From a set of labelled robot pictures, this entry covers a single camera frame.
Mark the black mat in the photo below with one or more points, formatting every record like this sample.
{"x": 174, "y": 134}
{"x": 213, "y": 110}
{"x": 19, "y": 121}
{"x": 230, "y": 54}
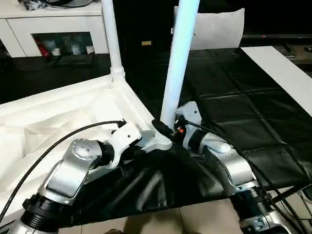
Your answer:
{"x": 243, "y": 117}

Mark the black television stand foot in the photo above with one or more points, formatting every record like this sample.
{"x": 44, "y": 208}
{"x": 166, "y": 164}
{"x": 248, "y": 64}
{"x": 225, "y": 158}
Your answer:
{"x": 291, "y": 47}

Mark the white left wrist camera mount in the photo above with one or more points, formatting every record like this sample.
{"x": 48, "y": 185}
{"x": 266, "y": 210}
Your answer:
{"x": 125, "y": 132}

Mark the grey pillow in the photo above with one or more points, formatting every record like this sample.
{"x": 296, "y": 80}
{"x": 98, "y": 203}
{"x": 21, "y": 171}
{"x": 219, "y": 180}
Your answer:
{"x": 219, "y": 29}

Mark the brown round object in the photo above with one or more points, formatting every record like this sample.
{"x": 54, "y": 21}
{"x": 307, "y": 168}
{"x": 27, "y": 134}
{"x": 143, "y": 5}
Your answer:
{"x": 113, "y": 231}

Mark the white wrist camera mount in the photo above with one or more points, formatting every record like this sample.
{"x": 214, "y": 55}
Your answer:
{"x": 192, "y": 112}
{"x": 125, "y": 132}

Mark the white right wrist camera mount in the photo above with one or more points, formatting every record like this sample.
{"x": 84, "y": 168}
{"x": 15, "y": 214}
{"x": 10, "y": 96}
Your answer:
{"x": 192, "y": 112}

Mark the small brass object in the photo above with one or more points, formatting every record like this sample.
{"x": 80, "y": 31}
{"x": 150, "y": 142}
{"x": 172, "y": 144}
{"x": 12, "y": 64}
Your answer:
{"x": 146, "y": 43}

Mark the small white jar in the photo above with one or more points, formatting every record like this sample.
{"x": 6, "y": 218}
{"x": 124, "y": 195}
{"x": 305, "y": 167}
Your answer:
{"x": 56, "y": 51}
{"x": 89, "y": 50}

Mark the black crumpled bag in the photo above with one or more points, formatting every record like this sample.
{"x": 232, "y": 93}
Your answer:
{"x": 31, "y": 5}

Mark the white plastic table leg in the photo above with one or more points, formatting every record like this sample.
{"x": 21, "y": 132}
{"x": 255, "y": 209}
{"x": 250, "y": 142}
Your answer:
{"x": 180, "y": 61}
{"x": 112, "y": 36}

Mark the white cabinet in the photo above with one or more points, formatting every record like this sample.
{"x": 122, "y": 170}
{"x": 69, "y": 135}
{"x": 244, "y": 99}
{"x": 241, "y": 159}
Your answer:
{"x": 48, "y": 24}

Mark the red bottle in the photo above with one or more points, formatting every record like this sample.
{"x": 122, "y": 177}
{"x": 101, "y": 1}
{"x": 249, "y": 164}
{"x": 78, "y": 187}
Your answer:
{"x": 44, "y": 48}

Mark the black bar pink mark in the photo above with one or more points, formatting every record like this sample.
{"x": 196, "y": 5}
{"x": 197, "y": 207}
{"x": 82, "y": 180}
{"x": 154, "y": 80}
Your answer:
{"x": 275, "y": 37}

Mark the black thin rod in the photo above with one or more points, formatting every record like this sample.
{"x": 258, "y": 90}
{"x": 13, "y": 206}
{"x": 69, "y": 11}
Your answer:
{"x": 287, "y": 193}

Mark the grey helmet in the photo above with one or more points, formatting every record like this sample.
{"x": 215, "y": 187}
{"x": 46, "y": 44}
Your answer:
{"x": 70, "y": 2}

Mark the white flat board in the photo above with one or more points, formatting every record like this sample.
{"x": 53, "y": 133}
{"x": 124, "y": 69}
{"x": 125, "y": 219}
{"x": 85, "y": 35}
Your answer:
{"x": 280, "y": 70}

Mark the white plastic table top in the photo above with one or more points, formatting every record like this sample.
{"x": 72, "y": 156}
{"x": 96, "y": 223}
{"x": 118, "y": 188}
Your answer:
{"x": 61, "y": 104}

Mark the black cabinet blue edge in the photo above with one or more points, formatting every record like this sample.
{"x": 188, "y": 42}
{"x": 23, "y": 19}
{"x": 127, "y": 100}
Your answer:
{"x": 141, "y": 24}

